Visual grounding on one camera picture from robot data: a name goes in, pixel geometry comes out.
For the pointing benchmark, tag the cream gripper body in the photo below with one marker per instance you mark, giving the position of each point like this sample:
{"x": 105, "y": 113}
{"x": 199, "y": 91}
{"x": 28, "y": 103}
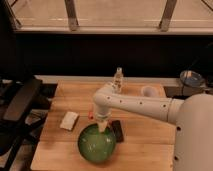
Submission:
{"x": 102, "y": 125}

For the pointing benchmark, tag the green ceramic bowl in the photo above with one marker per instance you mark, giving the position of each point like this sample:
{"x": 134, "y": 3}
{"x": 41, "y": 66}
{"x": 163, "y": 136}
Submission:
{"x": 95, "y": 146}

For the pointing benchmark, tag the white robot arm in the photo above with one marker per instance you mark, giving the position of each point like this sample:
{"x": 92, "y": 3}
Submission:
{"x": 193, "y": 118}

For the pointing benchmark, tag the black rectangular block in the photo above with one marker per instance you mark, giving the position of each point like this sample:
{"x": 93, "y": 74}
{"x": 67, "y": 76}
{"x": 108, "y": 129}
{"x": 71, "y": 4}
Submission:
{"x": 117, "y": 129}

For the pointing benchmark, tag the orange carrot toy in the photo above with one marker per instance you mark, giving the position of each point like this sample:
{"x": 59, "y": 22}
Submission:
{"x": 90, "y": 115}

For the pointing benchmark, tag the white sponge block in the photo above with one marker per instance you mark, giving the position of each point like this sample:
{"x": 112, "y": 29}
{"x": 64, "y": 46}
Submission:
{"x": 69, "y": 120}

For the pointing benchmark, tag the clear small bottle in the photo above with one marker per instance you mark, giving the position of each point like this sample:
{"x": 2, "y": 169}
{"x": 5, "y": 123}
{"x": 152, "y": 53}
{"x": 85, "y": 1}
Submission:
{"x": 118, "y": 79}

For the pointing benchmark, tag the black office chair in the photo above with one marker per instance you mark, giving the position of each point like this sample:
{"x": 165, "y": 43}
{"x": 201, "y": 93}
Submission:
{"x": 13, "y": 127}

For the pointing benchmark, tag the blue round dish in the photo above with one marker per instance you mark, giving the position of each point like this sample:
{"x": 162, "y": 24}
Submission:
{"x": 191, "y": 78}

